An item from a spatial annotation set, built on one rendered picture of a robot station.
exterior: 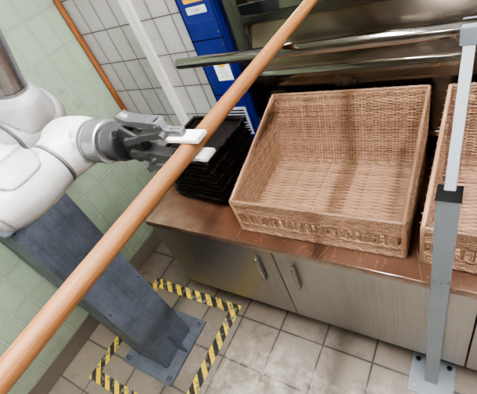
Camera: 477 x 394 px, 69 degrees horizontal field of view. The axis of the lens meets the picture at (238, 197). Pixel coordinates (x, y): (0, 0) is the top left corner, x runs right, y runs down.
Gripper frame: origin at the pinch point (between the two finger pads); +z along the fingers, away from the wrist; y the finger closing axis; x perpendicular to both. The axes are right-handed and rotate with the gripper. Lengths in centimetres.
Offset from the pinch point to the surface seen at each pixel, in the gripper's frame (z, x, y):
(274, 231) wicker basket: -13, -27, 59
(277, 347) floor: -20, -9, 120
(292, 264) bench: -7, -22, 70
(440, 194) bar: 36.0, -17.8, 24.2
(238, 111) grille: -46, -73, 42
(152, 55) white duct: -81, -75, 14
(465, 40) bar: 37, -38, 5
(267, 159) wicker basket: -26, -55, 52
